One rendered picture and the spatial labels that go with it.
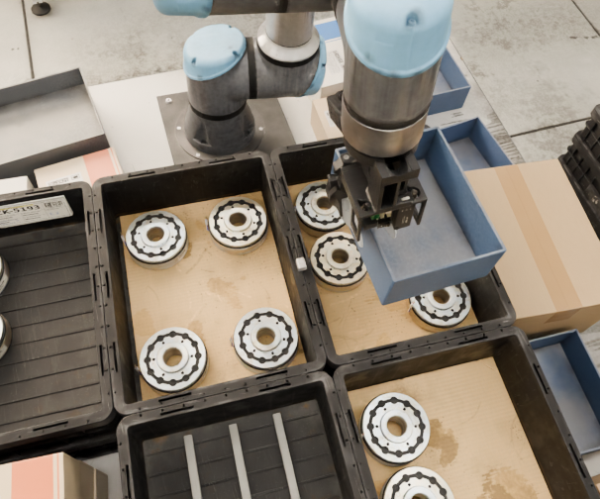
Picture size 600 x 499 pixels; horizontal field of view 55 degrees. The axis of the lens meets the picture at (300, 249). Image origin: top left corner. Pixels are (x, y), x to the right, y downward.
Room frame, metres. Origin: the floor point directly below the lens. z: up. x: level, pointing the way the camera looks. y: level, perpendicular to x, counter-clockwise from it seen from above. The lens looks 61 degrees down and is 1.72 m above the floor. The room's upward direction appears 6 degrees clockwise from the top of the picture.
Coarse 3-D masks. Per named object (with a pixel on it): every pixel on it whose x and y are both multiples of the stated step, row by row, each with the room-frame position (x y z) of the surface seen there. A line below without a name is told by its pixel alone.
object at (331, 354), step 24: (312, 144) 0.64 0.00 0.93; (336, 144) 0.65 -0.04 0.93; (288, 192) 0.54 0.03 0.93; (288, 216) 0.49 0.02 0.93; (312, 288) 0.37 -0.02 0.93; (504, 288) 0.40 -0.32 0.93; (504, 312) 0.36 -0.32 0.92; (432, 336) 0.31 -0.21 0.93; (456, 336) 0.31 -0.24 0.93; (336, 360) 0.26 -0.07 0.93; (360, 360) 0.26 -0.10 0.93
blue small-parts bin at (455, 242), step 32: (448, 160) 0.49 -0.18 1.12; (448, 192) 0.46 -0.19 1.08; (416, 224) 0.42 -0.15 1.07; (448, 224) 0.42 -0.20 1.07; (480, 224) 0.40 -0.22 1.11; (384, 256) 0.32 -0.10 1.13; (416, 256) 0.36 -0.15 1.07; (448, 256) 0.37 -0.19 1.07; (480, 256) 0.34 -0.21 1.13; (384, 288) 0.30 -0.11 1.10; (416, 288) 0.31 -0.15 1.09
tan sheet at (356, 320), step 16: (320, 208) 0.58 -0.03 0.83; (304, 240) 0.51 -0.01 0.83; (320, 288) 0.42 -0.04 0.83; (368, 288) 0.42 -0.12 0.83; (336, 304) 0.39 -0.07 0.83; (352, 304) 0.39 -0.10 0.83; (368, 304) 0.40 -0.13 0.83; (400, 304) 0.40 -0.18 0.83; (336, 320) 0.36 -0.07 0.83; (352, 320) 0.36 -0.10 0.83; (368, 320) 0.37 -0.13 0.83; (384, 320) 0.37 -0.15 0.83; (400, 320) 0.37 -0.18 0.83; (464, 320) 0.38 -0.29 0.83; (336, 336) 0.33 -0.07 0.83; (352, 336) 0.34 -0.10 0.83; (368, 336) 0.34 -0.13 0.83; (384, 336) 0.34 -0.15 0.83; (400, 336) 0.34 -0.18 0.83; (416, 336) 0.35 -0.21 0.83
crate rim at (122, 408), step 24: (168, 168) 0.56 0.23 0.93; (192, 168) 0.57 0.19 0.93; (264, 168) 0.58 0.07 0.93; (96, 192) 0.50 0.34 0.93; (96, 216) 0.45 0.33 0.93; (288, 240) 0.46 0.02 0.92; (312, 312) 0.33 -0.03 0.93; (312, 336) 0.29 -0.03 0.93; (120, 360) 0.23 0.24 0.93; (120, 384) 0.19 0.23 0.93; (216, 384) 0.21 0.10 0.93; (240, 384) 0.21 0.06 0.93; (120, 408) 0.16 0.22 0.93; (144, 408) 0.16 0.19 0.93
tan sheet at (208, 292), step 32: (256, 192) 0.60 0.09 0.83; (128, 224) 0.50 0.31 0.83; (192, 224) 0.52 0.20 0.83; (128, 256) 0.44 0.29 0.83; (192, 256) 0.45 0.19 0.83; (224, 256) 0.46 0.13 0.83; (256, 256) 0.46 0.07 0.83; (160, 288) 0.38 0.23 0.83; (192, 288) 0.39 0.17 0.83; (224, 288) 0.40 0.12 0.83; (256, 288) 0.40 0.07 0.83; (160, 320) 0.33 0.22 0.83; (192, 320) 0.33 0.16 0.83; (224, 320) 0.34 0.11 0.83; (224, 352) 0.28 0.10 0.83
